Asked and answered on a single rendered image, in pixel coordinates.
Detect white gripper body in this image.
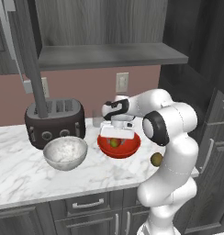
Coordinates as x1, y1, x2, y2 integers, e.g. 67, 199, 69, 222
98, 121, 136, 140

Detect green red mango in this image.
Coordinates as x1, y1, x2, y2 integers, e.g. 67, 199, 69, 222
108, 138, 123, 149

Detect red bowl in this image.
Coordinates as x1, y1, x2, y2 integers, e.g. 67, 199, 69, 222
96, 131, 142, 160

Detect brown potato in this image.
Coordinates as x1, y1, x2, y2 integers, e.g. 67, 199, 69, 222
150, 151, 164, 168

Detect white speckled bowl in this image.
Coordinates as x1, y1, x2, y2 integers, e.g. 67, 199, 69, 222
42, 136, 89, 172

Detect clear drinking glass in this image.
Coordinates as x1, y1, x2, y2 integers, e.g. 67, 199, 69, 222
92, 109, 105, 129

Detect dark brown toaster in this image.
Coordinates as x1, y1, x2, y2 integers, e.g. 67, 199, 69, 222
24, 97, 86, 151

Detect grey drawer front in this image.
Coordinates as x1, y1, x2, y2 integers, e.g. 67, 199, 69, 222
64, 191, 112, 218

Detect grey base cupboard door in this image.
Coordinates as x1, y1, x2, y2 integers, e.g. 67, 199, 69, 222
120, 205, 152, 235
53, 210, 121, 235
0, 204, 54, 235

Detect dark grey tall cupboard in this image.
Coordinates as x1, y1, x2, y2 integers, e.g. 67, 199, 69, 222
158, 0, 224, 235

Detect open grey cupboard door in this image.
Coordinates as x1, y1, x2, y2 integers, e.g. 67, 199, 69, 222
7, 0, 50, 119

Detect dark grey side cupboard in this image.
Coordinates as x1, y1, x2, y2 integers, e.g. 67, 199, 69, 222
0, 0, 26, 76

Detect white wall outlet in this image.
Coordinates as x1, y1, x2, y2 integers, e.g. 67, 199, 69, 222
115, 72, 129, 95
40, 76, 50, 98

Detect silver drawer handle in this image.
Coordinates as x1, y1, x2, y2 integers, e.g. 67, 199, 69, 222
72, 197, 106, 210

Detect silver base cupboard handle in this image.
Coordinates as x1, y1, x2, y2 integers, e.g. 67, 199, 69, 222
114, 213, 120, 235
125, 210, 131, 235

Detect grey wood wall cupboard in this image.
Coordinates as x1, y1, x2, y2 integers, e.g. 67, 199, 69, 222
34, 0, 189, 72

